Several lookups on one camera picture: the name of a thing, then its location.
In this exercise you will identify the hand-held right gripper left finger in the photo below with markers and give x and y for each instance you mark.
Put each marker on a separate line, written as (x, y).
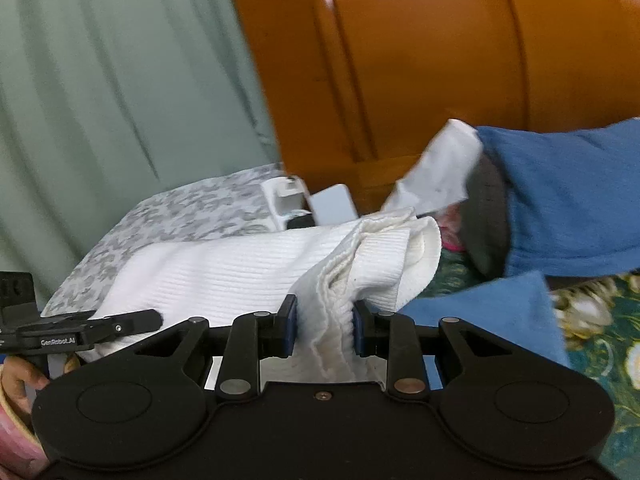
(290, 325)

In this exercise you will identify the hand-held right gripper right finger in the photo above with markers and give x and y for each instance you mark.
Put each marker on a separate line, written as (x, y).
(359, 330)

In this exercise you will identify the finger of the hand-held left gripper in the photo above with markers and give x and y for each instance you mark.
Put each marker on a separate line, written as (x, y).
(130, 321)

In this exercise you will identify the white ribbed sweater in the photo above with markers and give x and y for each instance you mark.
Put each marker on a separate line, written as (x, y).
(225, 270)

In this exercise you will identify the person's left hand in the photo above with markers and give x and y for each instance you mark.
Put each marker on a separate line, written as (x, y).
(20, 385)

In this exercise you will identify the black power adapter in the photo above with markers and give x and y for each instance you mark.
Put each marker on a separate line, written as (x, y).
(302, 221)

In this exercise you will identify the white power strip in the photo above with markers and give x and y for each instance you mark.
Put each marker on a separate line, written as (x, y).
(280, 200)

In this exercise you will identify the white charger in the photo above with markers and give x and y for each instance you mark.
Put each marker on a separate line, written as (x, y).
(335, 205)

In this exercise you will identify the pink object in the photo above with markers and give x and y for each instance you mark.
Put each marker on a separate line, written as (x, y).
(452, 232)

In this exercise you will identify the green curtain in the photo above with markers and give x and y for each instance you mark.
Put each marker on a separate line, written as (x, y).
(100, 85)

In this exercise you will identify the light blue garment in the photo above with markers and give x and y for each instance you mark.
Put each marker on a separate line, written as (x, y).
(565, 200)

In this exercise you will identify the wooden headboard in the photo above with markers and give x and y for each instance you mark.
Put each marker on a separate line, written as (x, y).
(400, 60)

